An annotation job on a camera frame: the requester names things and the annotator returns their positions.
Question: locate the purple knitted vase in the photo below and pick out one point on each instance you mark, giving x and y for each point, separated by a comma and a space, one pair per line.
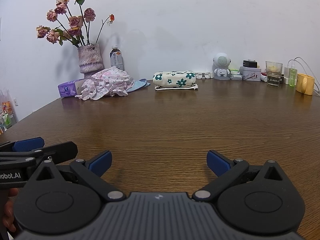
90, 60

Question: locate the plastic drink bottle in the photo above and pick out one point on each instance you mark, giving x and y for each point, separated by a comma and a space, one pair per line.
116, 58

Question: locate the pink floral baby garment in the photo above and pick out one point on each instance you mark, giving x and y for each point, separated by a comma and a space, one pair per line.
107, 82

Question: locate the black adapter on tin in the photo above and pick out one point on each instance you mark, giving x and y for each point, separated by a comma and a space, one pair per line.
250, 64

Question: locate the floral cream fabric pouch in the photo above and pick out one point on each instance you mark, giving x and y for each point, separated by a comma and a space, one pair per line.
175, 80

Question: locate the person left hand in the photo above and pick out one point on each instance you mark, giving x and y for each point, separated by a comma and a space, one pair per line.
8, 217

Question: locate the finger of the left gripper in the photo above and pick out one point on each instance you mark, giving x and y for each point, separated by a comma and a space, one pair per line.
57, 153
22, 145

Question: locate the purple tissue pack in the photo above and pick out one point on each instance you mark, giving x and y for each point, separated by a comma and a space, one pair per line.
71, 88

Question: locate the yellow mug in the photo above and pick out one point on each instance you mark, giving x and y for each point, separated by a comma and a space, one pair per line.
305, 84

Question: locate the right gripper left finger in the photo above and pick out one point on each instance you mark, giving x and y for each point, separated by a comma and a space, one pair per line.
88, 176

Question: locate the dried rose bouquet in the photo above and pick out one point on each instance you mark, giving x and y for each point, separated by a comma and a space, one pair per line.
73, 23

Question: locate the pink blue towel cap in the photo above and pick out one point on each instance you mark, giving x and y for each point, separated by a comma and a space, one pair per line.
138, 84

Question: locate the grey round tin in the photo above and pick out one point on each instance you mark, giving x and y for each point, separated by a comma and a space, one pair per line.
250, 74

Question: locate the white power strip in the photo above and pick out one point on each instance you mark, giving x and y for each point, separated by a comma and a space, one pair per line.
204, 75

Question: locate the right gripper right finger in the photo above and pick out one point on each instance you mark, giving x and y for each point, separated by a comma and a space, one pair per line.
228, 173

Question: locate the white robot figurine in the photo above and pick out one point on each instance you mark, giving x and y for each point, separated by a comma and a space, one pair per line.
221, 62

